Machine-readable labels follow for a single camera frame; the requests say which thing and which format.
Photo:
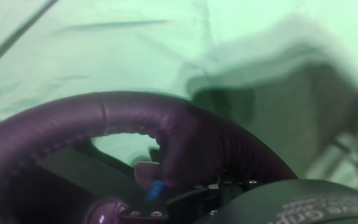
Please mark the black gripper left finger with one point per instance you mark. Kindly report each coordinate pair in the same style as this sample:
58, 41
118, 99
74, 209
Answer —
191, 203

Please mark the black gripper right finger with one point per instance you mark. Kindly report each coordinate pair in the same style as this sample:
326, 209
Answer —
232, 186

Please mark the green cloth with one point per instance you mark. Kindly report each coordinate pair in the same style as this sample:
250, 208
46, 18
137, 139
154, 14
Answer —
104, 46

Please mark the black leather steering wheel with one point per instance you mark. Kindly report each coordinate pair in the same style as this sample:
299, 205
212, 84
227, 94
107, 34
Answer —
73, 124

